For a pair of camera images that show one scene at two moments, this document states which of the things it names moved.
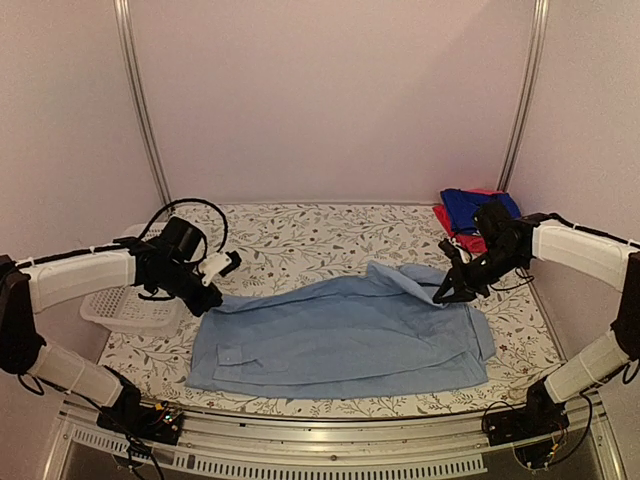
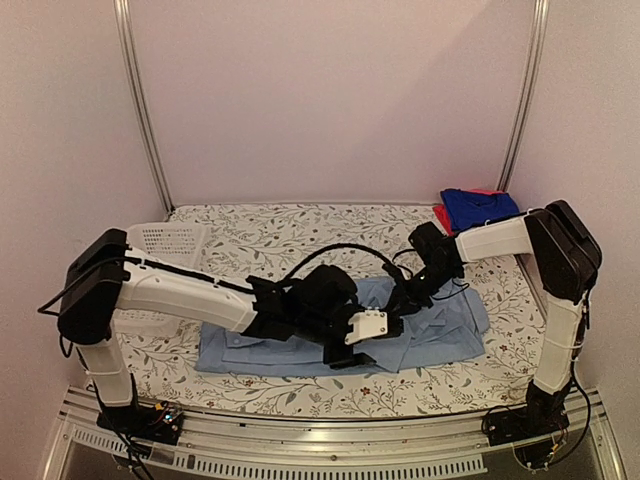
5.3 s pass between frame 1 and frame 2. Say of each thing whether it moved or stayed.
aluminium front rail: stayed
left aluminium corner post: stayed
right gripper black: moved
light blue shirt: moved
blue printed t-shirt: stayed
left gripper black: moved
